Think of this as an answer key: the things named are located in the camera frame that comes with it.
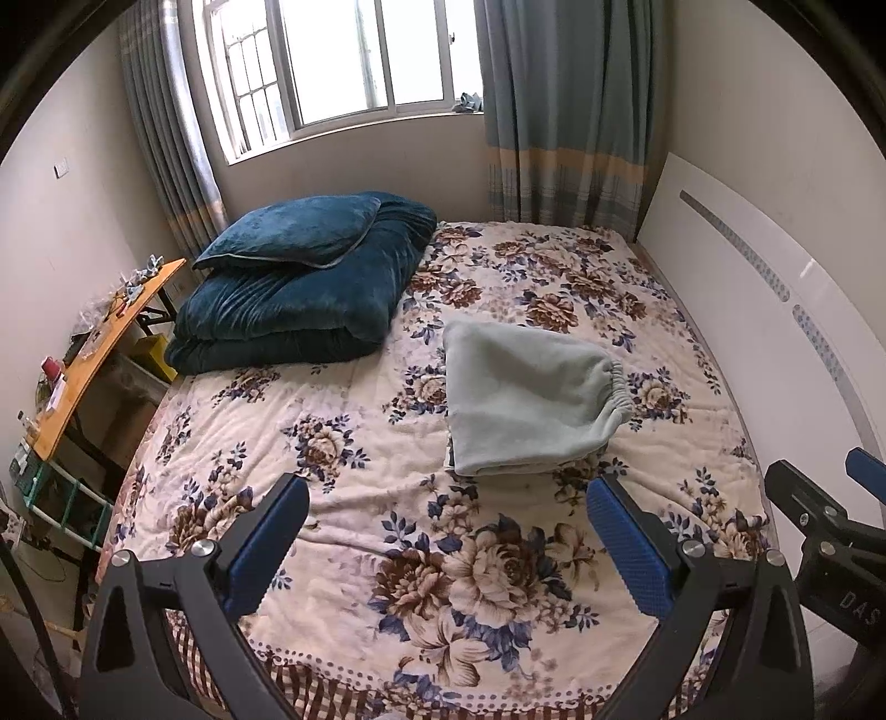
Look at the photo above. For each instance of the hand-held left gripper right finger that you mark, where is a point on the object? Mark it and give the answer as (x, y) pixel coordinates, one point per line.
(630, 554)

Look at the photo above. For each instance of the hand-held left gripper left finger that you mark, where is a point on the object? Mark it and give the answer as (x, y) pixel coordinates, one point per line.
(266, 547)

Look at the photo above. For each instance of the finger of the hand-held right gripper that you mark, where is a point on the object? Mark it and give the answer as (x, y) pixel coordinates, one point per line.
(810, 502)
(869, 469)

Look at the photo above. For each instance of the light green fleece pants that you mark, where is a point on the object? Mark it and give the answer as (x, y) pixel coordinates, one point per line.
(526, 394)

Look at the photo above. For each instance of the floral bed blanket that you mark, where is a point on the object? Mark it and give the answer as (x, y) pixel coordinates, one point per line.
(484, 568)

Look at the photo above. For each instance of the brown checked bed sheet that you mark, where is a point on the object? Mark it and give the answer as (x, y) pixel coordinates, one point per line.
(332, 692)

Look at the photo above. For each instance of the green metal rack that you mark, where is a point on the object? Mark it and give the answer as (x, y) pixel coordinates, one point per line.
(69, 498)

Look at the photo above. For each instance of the translucent storage box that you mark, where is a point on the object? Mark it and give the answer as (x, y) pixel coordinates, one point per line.
(131, 381)

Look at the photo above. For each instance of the yellow box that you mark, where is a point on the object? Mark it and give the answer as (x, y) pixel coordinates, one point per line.
(156, 356)

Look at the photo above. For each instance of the folded dark teal quilt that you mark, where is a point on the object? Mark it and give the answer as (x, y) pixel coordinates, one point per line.
(297, 311)

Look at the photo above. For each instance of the orange wooden desk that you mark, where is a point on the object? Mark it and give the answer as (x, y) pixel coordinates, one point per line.
(90, 360)

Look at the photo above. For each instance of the white headboard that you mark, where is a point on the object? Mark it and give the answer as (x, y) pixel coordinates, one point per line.
(761, 228)

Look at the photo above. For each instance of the red cup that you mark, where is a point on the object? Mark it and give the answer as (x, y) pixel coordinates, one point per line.
(52, 367)

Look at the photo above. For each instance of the small grey-white ornaments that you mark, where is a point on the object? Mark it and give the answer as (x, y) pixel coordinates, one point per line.
(142, 275)

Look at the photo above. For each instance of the dark teal velvet pillow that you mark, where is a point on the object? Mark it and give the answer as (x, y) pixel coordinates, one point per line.
(291, 232)

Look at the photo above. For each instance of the grey-blue curtain with checked hem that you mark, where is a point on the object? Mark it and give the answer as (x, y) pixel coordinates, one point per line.
(173, 152)

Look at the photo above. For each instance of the grey-blue curtain with beige band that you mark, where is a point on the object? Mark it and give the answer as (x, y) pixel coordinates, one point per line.
(561, 104)

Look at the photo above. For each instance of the small grey-blue sill object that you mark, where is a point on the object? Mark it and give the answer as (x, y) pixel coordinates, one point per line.
(467, 102)

